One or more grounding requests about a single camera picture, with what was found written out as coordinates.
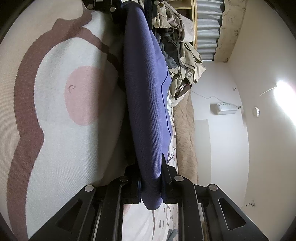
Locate purple blue garment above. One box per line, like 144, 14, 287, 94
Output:
123, 1, 172, 210

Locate beige crumpled garment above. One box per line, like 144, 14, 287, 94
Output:
152, 1, 206, 101

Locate wooden headboard shelf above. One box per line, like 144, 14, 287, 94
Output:
168, 0, 197, 49

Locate dark grey garment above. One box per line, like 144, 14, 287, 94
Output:
155, 32, 185, 69

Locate white grey curtain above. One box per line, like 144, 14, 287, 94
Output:
196, 0, 225, 61

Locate tan fluffy blanket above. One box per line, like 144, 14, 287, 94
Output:
173, 93, 198, 184

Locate bear pattern bed sheet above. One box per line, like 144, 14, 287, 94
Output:
1, 1, 178, 240

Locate white smoke detector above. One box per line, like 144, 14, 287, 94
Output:
252, 106, 260, 118

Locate bright ceiling lamp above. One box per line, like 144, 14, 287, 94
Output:
260, 80, 295, 109

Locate white wall air conditioner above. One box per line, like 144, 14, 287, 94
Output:
210, 102, 241, 115

